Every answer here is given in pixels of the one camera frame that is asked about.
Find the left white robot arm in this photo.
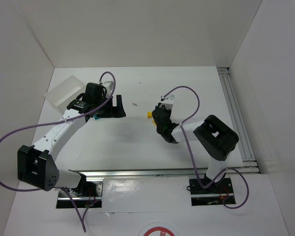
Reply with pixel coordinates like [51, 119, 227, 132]
[17, 81, 126, 195]

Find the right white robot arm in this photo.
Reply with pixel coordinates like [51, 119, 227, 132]
[152, 107, 239, 189]

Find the clear plastic container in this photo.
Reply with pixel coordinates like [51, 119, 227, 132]
[44, 76, 86, 114]

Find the red prohibition sign sticker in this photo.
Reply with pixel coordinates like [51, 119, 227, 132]
[138, 222, 180, 236]

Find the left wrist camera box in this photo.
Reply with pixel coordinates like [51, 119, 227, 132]
[99, 81, 114, 97]

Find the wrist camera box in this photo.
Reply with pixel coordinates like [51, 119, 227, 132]
[158, 94, 175, 111]
[99, 81, 114, 97]

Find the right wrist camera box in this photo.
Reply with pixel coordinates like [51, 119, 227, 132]
[158, 94, 175, 111]

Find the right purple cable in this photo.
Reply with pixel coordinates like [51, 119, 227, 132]
[162, 86, 249, 209]

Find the front aluminium rail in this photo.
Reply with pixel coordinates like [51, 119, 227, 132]
[79, 162, 260, 179]

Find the aluminium rail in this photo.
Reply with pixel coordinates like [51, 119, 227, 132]
[79, 162, 260, 179]
[217, 67, 259, 168]

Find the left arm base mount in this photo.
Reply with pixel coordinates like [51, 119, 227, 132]
[56, 179, 104, 209]

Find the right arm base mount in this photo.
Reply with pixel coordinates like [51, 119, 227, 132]
[186, 177, 236, 206]

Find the right aluminium rail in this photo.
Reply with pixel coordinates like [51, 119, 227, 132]
[217, 67, 259, 168]

